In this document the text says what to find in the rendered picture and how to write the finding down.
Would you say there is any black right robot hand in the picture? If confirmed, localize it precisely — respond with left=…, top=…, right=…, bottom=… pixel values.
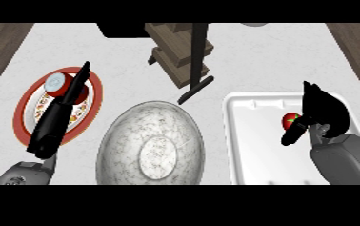
left=281, top=80, right=353, bottom=147

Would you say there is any wooden tiered basket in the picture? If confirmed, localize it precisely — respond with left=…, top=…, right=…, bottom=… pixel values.
left=144, top=23, right=217, bottom=106

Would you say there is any black box appliance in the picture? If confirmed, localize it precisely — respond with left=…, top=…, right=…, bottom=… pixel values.
left=96, top=23, right=153, bottom=39

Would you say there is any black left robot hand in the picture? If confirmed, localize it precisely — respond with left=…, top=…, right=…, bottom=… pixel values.
left=26, top=61, right=94, bottom=160

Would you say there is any grey marbled bowl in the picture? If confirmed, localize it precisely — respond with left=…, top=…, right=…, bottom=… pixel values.
left=96, top=100, right=207, bottom=186

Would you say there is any white rectangular tray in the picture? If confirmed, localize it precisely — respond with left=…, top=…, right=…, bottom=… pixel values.
left=222, top=91, right=360, bottom=186

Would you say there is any red can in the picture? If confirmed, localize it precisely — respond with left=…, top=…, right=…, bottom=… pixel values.
left=43, top=72, right=91, bottom=102

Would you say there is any red rimmed patterned plate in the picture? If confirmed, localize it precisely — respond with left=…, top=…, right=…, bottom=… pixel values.
left=12, top=66, right=105, bottom=148

